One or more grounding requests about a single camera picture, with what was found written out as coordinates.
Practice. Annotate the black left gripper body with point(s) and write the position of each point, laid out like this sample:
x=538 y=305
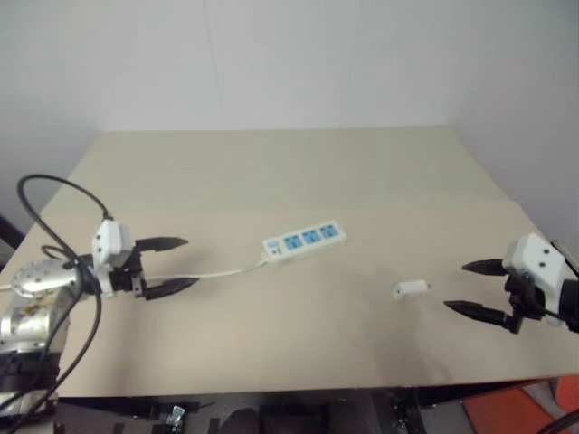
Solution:
x=126 y=280

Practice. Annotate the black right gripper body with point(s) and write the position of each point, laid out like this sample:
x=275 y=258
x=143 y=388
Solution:
x=524 y=300

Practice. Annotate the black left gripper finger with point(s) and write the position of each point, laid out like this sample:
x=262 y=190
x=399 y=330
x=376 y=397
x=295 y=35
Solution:
x=163 y=244
x=174 y=287

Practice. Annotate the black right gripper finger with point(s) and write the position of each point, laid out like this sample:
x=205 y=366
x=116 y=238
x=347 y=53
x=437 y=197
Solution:
x=479 y=311
x=488 y=267

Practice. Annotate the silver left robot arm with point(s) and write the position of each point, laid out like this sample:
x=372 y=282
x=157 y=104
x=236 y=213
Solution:
x=40 y=280

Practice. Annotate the white plug adapter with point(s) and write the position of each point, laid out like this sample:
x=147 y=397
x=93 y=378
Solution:
x=410 y=289

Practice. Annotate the white power strip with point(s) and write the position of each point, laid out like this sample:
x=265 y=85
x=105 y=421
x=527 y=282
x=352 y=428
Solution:
x=304 y=242

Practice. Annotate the orange box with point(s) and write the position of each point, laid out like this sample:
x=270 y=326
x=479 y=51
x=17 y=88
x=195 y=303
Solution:
x=515 y=407

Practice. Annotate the black bar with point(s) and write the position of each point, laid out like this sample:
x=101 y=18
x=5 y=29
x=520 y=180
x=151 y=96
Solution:
x=11 y=233

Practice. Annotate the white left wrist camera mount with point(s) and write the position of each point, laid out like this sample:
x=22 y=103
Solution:
x=108 y=237

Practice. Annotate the small metal bracket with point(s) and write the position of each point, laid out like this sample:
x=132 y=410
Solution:
x=175 y=415

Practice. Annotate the black table frame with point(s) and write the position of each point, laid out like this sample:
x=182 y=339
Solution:
x=316 y=407

